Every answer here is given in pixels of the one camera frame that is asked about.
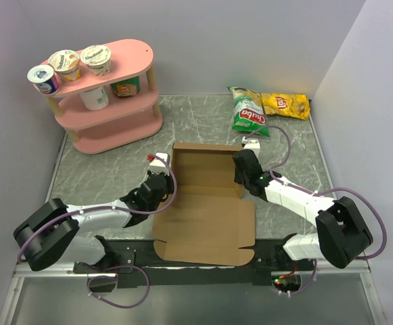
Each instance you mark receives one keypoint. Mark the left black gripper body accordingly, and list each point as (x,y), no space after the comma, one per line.
(168,189)

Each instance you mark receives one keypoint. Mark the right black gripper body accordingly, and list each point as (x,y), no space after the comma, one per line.
(239,179)

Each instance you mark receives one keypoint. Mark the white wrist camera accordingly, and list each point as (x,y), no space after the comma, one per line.
(252,144)
(159,163)

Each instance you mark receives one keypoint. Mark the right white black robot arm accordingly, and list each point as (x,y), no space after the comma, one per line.
(342,234)

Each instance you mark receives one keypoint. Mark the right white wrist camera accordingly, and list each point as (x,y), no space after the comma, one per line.
(252,144)

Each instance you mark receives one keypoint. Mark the pink three-tier shelf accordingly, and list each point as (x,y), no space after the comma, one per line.
(123,120)

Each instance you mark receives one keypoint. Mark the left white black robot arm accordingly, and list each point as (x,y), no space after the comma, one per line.
(56,231)

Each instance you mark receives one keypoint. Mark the yellow Lays chips bag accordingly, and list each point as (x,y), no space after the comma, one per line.
(288,105)

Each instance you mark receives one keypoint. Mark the white plastic cup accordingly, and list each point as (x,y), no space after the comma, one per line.
(95,99)

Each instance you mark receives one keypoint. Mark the green Chuba chips bag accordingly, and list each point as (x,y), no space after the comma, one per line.
(248,113)

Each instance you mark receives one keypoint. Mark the blue white yogurt cup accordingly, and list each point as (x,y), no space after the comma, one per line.
(43,78)

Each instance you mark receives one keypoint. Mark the brown cardboard box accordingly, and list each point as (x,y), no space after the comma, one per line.
(208,222)

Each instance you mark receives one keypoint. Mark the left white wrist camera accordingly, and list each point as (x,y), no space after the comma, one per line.
(159,163)

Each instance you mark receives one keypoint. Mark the orange Chobani yogurt cup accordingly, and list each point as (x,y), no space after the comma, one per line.
(66,64)

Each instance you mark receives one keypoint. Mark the green snack cup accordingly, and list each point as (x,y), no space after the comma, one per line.
(126,88)

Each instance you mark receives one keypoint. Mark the white Chobani yogurt cup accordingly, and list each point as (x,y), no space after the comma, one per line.
(97,58)

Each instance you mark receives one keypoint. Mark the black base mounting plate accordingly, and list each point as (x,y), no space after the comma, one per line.
(140,253)

